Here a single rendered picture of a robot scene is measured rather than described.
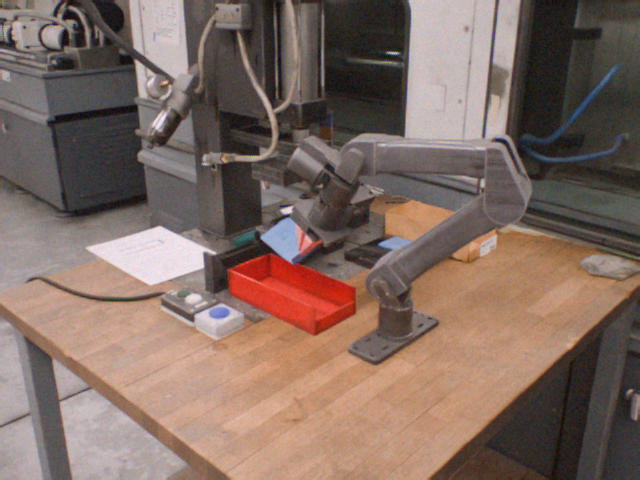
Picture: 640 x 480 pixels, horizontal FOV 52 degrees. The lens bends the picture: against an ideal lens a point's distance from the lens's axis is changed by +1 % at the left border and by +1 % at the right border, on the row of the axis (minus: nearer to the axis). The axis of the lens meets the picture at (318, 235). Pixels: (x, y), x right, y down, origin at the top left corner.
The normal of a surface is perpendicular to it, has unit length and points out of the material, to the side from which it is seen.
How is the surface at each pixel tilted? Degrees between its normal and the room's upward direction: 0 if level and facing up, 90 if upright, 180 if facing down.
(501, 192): 90
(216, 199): 90
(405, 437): 0
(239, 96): 90
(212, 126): 90
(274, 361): 0
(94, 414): 0
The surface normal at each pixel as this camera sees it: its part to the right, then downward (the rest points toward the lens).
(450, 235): -0.41, 0.30
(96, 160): 0.69, 0.27
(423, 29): -0.73, 0.25
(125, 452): 0.00, -0.93
